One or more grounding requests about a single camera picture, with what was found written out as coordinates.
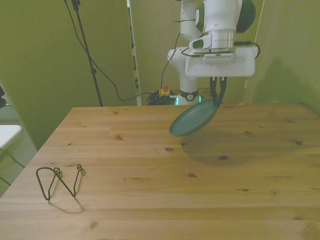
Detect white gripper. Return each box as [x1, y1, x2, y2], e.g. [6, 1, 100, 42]
[184, 47, 256, 109]

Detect green round plate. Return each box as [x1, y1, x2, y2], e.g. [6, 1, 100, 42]
[169, 98, 218, 137]

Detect yellow emergency stop button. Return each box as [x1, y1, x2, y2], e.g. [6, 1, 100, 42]
[158, 84, 172, 99]

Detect black tripod pole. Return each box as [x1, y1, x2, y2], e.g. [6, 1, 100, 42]
[71, 0, 104, 107]

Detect white plastic seat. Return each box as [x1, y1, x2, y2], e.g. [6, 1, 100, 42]
[0, 124, 23, 151]

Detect black emergency stop cable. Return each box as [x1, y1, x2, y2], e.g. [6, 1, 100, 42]
[160, 31, 182, 91]

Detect coiled black cable bundle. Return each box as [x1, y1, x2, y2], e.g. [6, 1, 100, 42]
[146, 91, 180, 106]

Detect black tripod cable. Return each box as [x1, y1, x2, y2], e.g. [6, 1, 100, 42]
[63, 0, 163, 102]

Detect black wire plate rack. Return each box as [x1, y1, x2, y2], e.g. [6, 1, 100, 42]
[35, 163, 87, 202]

